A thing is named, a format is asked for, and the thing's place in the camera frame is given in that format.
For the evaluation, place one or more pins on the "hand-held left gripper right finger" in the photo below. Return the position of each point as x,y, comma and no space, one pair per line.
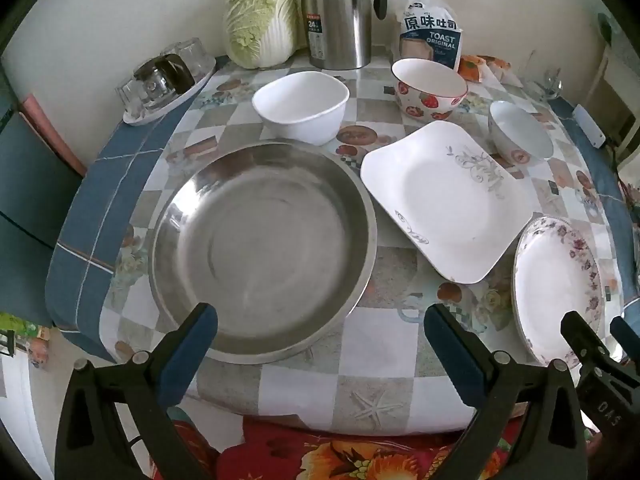
455,355

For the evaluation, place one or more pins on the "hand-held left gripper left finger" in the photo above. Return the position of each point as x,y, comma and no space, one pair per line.
187,355

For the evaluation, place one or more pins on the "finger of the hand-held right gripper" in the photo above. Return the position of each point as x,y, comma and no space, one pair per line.
580,335
625,335

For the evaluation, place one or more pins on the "round pink floral plate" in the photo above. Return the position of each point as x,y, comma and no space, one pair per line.
555,285

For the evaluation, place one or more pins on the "large stainless steel plate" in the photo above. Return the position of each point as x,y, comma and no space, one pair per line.
260,250

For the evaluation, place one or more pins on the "white square plate grey print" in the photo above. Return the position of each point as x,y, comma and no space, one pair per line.
440,200

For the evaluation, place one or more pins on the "small white round bowl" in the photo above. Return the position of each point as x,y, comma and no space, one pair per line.
520,130

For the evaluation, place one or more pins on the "strawberry print bowl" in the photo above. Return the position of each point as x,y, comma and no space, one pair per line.
425,80

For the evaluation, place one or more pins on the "white square bowl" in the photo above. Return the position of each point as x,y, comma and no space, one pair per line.
300,100

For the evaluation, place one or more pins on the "red floral cloth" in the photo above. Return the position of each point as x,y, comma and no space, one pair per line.
325,455

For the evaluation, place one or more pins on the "white power adapter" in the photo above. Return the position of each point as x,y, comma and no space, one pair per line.
589,125

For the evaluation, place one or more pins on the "clear drinking glass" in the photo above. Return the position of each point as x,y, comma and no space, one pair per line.
542,82

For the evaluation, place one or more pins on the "clear glass cup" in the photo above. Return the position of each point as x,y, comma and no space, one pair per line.
187,55
142,95

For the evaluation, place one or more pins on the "white oval tray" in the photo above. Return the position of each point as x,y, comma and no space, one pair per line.
200,80

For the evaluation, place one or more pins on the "dark glass cup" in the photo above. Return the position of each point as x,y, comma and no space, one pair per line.
175,72

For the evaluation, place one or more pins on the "orange snack packet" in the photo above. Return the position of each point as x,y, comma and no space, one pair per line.
471,69
497,62

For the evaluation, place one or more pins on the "bag of toast bread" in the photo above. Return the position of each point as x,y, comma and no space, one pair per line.
432,35

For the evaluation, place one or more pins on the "napa cabbage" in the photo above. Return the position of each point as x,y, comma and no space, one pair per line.
260,15

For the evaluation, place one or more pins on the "stainless steel thermos jug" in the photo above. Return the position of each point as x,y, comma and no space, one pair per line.
335,20

